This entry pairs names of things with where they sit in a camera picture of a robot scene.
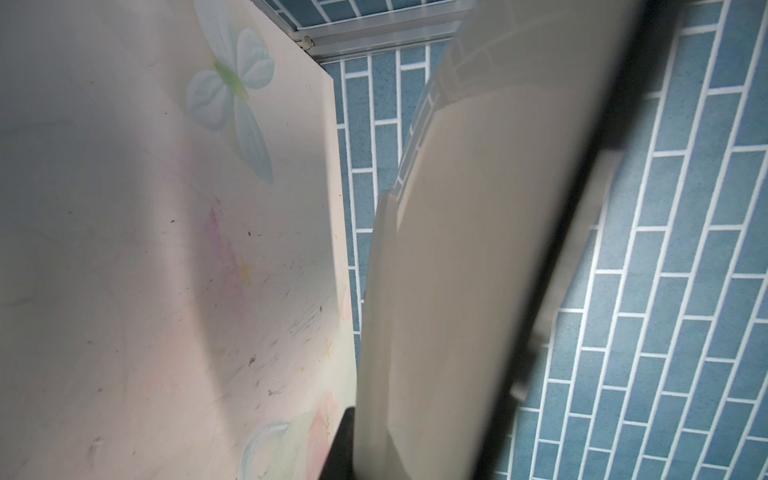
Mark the white square plate black rim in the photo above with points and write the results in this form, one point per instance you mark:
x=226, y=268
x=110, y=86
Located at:
x=514, y=144

